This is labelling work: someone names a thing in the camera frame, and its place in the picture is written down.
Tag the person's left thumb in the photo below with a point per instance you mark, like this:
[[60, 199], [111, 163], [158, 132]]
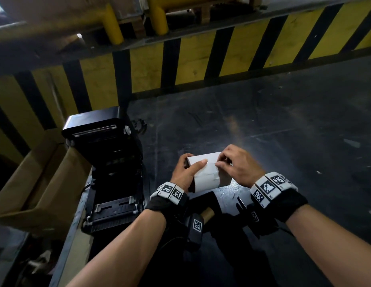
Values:
[[199, 166]]

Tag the person's right hand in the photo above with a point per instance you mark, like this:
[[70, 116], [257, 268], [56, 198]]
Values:
[[243, 167]]

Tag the black wristband with marker tags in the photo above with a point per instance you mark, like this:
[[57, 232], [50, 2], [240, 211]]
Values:
[[169, 197], [278, 191]]

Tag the person's left hand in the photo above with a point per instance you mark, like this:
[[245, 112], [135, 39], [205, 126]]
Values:
[[180, 175]]

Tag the black label printer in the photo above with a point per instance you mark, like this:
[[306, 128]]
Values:
[[104, 164]]

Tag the person's right forearm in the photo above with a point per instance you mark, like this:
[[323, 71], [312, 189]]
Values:
[[332, 245]]

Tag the yellow metal guard pipe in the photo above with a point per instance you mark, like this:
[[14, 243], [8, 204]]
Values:
[[158, 14], [113, 26]]

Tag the white label paper roll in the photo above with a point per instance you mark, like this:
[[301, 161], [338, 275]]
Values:
[[208, 176]]

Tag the yellow black striped barrier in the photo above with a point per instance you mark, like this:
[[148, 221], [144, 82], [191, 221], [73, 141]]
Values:
[[191, 59]]

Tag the person's left forearm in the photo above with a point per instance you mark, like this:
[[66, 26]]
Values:
[[125, 251]]

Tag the brown cardboard box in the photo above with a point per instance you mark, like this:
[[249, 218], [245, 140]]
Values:
[[39, 182]]

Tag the person's right thumb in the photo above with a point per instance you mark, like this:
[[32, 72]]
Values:
[[223, 167]]

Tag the brown cardboard tube core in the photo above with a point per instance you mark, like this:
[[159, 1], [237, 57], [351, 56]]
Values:
[[207, 214]]

